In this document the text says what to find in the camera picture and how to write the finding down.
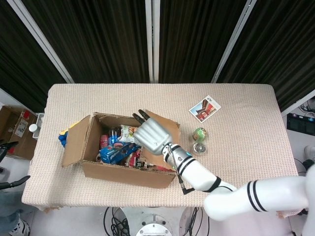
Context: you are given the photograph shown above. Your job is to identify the white and black sneaker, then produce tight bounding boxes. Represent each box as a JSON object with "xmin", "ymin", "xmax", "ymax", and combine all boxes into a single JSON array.
[{"xmin": 8, "ymin": 220, "xmax": 32, "ymax": 236}]

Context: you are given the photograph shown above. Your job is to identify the person's leg in jeans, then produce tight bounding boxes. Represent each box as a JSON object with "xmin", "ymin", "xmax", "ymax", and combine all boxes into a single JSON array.
[{"xmin": 0, "ymin": 191, "xmax": 37, "ymax": 236}]

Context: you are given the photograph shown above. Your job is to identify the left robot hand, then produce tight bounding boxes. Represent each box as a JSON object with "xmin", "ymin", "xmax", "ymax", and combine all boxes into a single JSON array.
[{"xmin": 0, "ymin": 141, "xmax": 31, "ymax": 190}]

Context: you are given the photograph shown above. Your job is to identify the open cardboard box with labels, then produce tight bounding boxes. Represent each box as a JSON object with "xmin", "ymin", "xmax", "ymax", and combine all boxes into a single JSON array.
[{"xmin": 0, "ymin": 105, "xmax": 37, "ymax": 160}]

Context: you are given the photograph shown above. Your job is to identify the beige woven tablecloth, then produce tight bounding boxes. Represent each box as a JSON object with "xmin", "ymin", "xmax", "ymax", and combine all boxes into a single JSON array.
[{"xmin": 21, "ymin": 83, "xmax": 307, "ymax": 219}]

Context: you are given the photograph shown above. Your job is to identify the clear jar of paper clips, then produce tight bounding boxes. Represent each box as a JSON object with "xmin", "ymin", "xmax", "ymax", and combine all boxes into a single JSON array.
[{"xmin": 192, "ymin": 142, "xmax": 208, "ymax": 156}]

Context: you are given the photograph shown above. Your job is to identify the red snack packet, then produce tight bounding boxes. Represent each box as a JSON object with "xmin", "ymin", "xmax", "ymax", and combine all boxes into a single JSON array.
[{"xmin": 99, "ymin": 134, "xmax": 110, "ymax": 150}]

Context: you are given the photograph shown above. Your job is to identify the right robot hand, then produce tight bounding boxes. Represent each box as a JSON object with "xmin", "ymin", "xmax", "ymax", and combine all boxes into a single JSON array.
[{"xmin": 132, "ymin": 109, "xmax": 173, "ymax": 156}]

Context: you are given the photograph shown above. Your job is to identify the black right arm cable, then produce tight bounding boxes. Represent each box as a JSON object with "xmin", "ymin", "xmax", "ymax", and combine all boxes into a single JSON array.
[{"xmin": 163, "ymin": 145, "xmax": 195, "ymax": 195}]

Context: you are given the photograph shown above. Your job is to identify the white and green snack bag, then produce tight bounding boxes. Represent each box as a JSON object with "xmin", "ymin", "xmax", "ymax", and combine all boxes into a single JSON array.
[{"xmin": 120, "ymin": 124, "xmax": 138, "ymax": 143}]

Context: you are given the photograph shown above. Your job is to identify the grey round robot base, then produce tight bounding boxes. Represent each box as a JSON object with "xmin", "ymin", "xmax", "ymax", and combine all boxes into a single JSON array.
[{"xmin": 135, "ymin": 213, "xmax": 173, "ymax": 236}]

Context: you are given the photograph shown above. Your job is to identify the black coiled floor cables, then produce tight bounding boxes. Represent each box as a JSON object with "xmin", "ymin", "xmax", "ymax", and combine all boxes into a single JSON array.
[{"xmin": 103, "ymin": 206, "xmax": 131, "ymax": 236}]

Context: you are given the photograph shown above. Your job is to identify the white metal partition frame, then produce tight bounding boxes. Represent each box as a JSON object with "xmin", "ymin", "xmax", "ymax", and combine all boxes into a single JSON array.
[
  {"xmin": 6, "ymin": 0, "xmax": 74, "ymax": 84},
  {"xmin": 211, "ymin": 0, "xmax": 258, "ymax": 83},
  {"xmin": 144, "ymin": 0, "xmax": 160, "ymax": 83},
  {"xmin": 280, "ymin": 89, "xmax": 315, "ymax": 118}
]

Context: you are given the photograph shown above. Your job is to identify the black pleated curtain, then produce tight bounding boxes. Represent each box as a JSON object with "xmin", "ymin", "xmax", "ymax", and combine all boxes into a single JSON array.
[{"xmin": 0, "ymin": 0, "xmax": 315, "ymax": 113}]

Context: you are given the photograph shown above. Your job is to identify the black electronic device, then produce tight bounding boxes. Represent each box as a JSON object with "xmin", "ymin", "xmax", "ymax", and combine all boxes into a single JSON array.
[{"xmin": 286, "ymin": 113, "xmax": 315, "ymax": 136}]

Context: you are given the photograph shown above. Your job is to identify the blue package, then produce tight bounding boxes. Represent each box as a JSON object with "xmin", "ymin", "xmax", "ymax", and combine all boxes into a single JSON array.
[{"xmin": 99, "ymin": 142, "xmax": 142, "ymax": 164}]

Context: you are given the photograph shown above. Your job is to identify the yellow blue toy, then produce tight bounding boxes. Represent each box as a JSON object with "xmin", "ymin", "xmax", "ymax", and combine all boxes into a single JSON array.
[{"xmin": 58, "ymin": 131, "xmax": 70, "ymax": 148}]

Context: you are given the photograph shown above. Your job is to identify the red and white snack pack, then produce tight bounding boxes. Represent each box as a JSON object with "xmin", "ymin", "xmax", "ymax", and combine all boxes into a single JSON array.
[{"xmin": 127, "ymin": 152, "xmax": 148, "ymax": 168}]

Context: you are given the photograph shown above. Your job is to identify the large brown cardboard box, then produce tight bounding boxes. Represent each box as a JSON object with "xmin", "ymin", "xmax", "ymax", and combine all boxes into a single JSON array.
[{"xmin": 61, "ymin": 109, "xmax": 182, "ymax": 189}]

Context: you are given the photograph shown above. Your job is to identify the white plastic bin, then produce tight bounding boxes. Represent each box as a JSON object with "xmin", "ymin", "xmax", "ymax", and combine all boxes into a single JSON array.
[{"xmin": 31, "ymin": 113, "xmax": 45, "ymax": 138}]

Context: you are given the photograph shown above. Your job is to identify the postcard with red building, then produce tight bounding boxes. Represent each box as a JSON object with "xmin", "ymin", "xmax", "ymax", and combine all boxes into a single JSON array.
[{"xmin": 189, "ymin": 94, "xmax": 221, "ymax": 123}]

